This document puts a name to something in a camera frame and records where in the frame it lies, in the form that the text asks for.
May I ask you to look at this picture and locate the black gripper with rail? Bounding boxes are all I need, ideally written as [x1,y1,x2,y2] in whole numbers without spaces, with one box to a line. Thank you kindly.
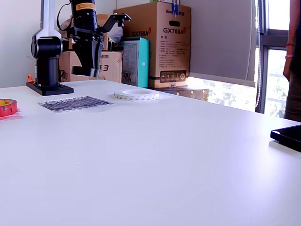
[68,26,106,71]

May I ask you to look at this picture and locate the wide white tape roll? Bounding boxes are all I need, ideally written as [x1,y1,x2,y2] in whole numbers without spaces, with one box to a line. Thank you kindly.
[114,89,160,101]

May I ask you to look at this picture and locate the red tape roll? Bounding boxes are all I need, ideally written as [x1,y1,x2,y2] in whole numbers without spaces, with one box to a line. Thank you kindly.
[0,98,18,118]

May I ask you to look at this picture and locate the person's right forearm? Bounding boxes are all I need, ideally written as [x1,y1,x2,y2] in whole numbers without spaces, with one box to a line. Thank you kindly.
[285,0,299,57]

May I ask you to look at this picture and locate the person's right hand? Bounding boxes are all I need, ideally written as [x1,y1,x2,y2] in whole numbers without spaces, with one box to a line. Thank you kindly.
[283,57,292,83]

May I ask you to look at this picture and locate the cardboard box with blue print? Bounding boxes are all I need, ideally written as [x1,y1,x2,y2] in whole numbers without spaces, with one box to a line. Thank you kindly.
[58,50,124,83]

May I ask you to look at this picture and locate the crumpled white plastic bag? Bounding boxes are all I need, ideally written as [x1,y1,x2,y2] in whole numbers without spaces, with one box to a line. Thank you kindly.
[108,22,125,44]

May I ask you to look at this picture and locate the cardboard box with shipping label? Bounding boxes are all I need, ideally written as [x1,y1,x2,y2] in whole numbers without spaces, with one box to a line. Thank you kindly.
[68,14,111,51]

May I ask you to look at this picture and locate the teal product box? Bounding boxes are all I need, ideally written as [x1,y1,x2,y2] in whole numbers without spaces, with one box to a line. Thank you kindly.
[121,37,151,88]

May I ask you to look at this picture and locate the black scribbled paper sheet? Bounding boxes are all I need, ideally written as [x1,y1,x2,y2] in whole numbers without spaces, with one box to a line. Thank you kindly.
[36,95,116,113]

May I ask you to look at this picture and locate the large GX760A cardboard box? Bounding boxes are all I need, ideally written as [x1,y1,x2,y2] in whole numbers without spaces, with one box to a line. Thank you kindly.
[113,1,191,89]

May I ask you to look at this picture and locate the plain white paper sheet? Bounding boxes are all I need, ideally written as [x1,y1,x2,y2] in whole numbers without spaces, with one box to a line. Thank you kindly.
[106,89,176,103]

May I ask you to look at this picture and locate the red scribbled paper sheet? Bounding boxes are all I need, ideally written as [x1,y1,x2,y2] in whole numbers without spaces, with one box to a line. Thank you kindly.
[0,107,24,121]

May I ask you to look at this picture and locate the grey roller blind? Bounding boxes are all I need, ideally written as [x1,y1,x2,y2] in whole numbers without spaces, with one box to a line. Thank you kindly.
[190,0,258,88]

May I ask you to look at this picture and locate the person in dark shirt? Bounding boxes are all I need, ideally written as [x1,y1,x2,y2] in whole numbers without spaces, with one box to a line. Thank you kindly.
[283,0,301,122]

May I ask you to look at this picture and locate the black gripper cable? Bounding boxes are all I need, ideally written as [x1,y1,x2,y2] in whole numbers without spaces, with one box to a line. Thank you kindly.
[56,0,73,32]

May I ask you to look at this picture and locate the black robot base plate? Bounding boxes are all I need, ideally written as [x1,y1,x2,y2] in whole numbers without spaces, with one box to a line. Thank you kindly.
[26,81,75,96]

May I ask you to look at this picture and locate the white blind bead cord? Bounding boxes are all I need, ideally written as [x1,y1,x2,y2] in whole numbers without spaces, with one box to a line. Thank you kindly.
[257,0,262,107]

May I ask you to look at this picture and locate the dark window frame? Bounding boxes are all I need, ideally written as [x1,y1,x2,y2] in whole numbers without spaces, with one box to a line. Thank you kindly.
[255,0,291,113]

